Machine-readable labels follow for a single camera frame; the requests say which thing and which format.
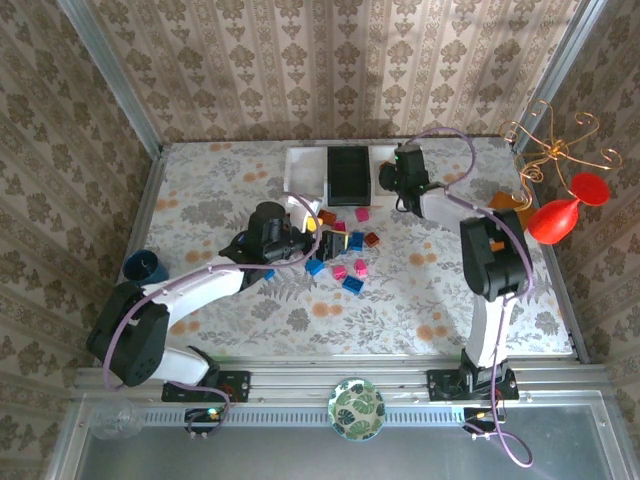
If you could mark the pink lego brick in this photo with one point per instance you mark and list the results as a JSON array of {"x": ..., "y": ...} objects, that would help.
[
  {"x": 361, "y": 268},
  {"x": 339, "y": 272},
  {"x": 361, "y": 215},
  {"x": 340, "y": 227}
]

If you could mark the blue lego brick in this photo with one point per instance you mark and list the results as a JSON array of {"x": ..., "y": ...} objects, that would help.
[
  {"x": 268, "y": 274},
  {"x": 356, "y": 241},
  {"x": 352, "y": 284},
  {"x": 315, "y": 267}
]

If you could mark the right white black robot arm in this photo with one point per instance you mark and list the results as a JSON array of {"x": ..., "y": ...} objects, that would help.
[{"x": 492, "y": 260}]

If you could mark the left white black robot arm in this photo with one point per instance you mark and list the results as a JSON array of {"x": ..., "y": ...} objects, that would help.
[{"x": 200, "y": 287}]

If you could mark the black rectangular bin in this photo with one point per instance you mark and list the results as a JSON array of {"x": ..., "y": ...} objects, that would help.
[{"x": 348, "y": 175}]

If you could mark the orange cardboard box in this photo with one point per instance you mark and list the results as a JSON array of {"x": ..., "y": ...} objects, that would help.
[{"x": 502, "y": 201}]

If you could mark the dark blue mug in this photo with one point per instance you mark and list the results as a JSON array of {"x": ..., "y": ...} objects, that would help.
[{"x": 145, "y": 270}]

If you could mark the red wine glass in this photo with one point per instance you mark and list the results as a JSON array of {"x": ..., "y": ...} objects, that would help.
[{"x": 552, "y": 222}]

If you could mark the green leaf pattern bowl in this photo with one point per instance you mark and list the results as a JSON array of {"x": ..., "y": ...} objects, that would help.
[{"x": 356, "y": 410}]

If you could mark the small left controller board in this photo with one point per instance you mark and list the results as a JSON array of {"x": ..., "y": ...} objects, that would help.
[{"x": 202, "y": 415}]

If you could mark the small controller board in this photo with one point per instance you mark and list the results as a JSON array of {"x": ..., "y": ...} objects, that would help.
[
  {"x": 480, "y": 417},
  {"x": 202, "y": 415}
]

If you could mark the small right controller board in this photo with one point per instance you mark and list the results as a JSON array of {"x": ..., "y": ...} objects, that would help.
[{"x": 480, "y": 417}]

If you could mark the clear drinking glass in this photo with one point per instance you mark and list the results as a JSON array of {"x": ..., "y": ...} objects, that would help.
[{"x": 116, "y": 419}]

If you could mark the long aluminium base rail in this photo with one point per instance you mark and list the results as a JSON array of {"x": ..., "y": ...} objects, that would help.
[{"x": 300, "y": 372}]

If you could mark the aluminium table side rail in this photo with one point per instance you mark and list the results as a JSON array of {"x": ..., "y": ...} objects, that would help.
[
  {"x": 567, "y": 305},
  {"x": 140, "y": 225}
]

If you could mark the aluminium frame post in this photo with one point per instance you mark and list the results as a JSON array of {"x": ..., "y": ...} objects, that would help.
[
  {"x": 562, "y": 65},
  {"x": 114, "y": 80}
]

